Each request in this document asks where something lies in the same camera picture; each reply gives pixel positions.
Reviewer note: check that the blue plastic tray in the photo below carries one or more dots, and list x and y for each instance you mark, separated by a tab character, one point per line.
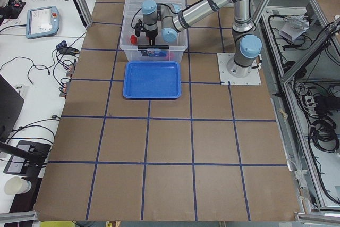
152	80

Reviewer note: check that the red block in box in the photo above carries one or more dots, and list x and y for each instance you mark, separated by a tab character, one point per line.
133	40

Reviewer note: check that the black box latch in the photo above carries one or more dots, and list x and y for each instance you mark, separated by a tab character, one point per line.
161	47

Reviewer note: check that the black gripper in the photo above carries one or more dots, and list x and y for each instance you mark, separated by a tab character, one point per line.
151	35

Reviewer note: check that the white paper cup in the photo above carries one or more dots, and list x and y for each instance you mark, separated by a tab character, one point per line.
17	185

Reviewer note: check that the teach pendant with red button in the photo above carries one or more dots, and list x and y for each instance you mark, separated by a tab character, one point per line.
42	22

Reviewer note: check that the black monitor stand base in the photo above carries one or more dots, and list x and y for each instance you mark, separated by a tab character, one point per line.
27	158

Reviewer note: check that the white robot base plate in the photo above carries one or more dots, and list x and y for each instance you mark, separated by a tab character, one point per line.
232	74

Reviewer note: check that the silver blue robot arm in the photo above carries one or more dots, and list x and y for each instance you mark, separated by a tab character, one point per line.
162	22

